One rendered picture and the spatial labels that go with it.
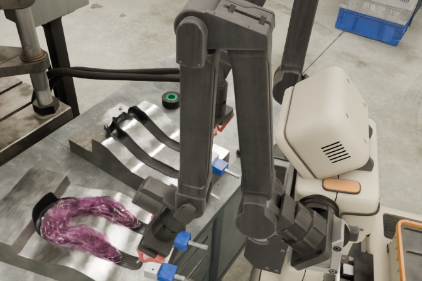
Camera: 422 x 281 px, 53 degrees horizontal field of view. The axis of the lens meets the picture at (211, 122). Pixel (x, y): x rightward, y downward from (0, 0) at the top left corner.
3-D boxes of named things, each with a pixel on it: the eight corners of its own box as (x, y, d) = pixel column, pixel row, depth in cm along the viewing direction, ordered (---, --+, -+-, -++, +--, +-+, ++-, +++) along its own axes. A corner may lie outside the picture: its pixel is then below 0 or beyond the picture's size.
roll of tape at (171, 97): (158, 105, 173) (157, 98, 171) (168, 95, 179) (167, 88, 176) (174, 111, 170) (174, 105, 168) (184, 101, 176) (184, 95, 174)
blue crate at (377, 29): (407, 31, 410) (416, 9, 396) (395, 47, 383) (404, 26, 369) (348, 13, 435) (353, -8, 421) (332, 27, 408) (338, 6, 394)
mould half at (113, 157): (228, 169, 147) (230, 141, 139) (183, 219, 130) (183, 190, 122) (122, 114, 168) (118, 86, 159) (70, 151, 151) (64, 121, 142)
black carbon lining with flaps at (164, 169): (204, 157, 141) (205, 137, 135) (174, 187, 131) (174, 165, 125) (127, 117, 155) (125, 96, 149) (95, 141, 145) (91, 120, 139)
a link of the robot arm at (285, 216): (299, 229, 77) (302, 206, 81) (259, 196, 74) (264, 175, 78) (264, 244, 82) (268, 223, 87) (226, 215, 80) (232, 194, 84)
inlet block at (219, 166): (243, 178, 136) (244, 167, 132) (235, 187, 133) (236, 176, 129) (209, 160, 141) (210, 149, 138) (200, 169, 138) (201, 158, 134)
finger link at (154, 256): (124, 262, 96) (139, 244, 90) (137, 236, 101) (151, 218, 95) (151, 276, 97) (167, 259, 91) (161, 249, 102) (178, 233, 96)
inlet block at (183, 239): (210, 246, 120) (210, 234, 117) (204, 261, 116) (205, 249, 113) (166, 233, 123) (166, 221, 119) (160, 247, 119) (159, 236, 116)
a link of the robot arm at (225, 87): (226, 88, 113) (230, 76, 117) (201, 83, 114) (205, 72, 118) (224, 108, 118) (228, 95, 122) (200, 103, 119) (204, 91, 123)
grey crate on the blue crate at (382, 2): (415, 10, 397) (421, -5, 387) (404, 27, 370) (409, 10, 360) (353, -6, 421) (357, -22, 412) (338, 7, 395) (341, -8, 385)
